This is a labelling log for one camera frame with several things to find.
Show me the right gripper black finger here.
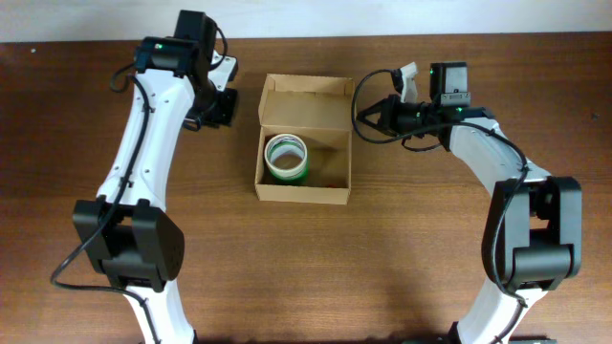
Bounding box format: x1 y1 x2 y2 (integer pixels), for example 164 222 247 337
358 117 397 138
357 99 390 125

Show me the brown cardboard box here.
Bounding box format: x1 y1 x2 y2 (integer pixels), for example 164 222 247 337
254 74 355 205

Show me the beige masking tape roll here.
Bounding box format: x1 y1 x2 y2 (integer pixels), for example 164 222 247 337
264 134 310 170

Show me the green tape roll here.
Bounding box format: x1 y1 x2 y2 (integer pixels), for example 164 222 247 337
268 165 309 185

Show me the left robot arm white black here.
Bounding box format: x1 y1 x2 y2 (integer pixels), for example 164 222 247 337
50 10 238 343

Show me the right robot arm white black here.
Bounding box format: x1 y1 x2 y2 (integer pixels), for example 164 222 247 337
351 61 582 343

